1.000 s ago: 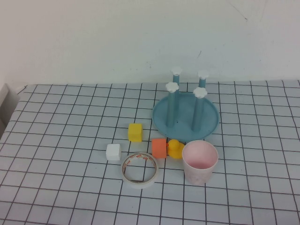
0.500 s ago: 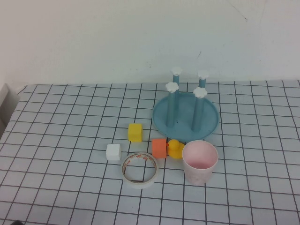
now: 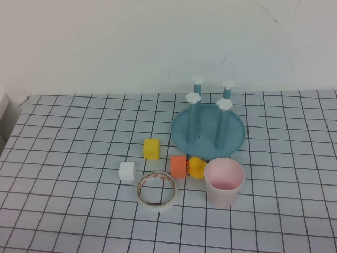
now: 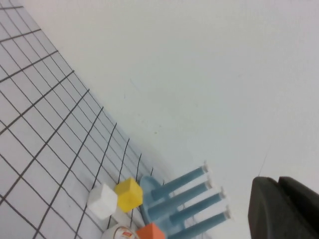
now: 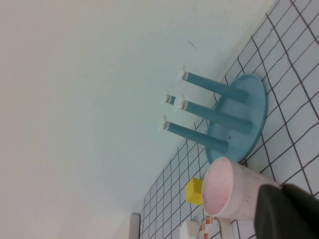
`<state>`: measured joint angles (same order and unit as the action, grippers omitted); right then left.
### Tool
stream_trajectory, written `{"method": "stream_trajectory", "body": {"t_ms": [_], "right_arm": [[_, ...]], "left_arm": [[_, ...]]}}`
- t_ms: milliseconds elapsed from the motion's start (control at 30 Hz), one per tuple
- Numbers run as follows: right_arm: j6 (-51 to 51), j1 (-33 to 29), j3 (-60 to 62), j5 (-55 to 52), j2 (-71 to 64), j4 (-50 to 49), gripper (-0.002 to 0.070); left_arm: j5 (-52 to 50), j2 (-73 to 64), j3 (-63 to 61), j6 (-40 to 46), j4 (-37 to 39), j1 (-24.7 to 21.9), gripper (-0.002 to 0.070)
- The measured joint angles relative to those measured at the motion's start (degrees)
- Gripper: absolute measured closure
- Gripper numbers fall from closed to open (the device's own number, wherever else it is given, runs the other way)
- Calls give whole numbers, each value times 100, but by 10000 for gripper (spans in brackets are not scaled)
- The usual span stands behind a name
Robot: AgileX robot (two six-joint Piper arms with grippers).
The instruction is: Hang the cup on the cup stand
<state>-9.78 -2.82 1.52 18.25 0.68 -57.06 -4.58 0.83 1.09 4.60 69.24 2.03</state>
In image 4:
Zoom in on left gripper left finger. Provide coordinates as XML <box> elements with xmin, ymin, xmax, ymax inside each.
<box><xmin>248</xmin><ymin>176</ymin><xmax>317</xmax><ymax>239</ymax></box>

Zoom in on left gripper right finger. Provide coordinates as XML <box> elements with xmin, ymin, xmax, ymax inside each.
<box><xmin>278</xmin><ymin>176</ymin><xmax>319</xmax><ymax>239</ymax></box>

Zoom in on blue cup stand white caps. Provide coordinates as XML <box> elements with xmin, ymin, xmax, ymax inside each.
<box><xmin>139</xmin><ymin>160</ymin><xmax>236</xmax><ymax>239</ymax></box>

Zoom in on orange foam cube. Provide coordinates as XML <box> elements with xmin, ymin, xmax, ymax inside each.
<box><xmin>136</xmin><ymin>223</ymin><xmax>165</xmax><ymax>239</ymax></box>

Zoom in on yellow foam cube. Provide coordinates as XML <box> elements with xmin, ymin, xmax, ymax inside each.
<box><xmin>114</xmin><ymin>177</ymin><xmax>144</xmax><ymax>213</ymax></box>

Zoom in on white adhesive tape roll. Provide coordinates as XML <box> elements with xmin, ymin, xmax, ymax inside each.
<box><xmin>101</xmin><ymin>220</ymin><xmax>139</xmax><ymax>239</ymax></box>

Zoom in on white foam cube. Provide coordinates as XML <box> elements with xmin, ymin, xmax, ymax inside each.
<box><xmin>86</xmin><ymin>183</ymin><xmax>118</xmax><ymax>220</ymax></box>

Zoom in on white cloth with black grid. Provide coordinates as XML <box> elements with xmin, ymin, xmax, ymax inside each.
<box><xmin>0</xmin><ymin>3</ymin><xmax>175</xmax><ymax>239</ymax></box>

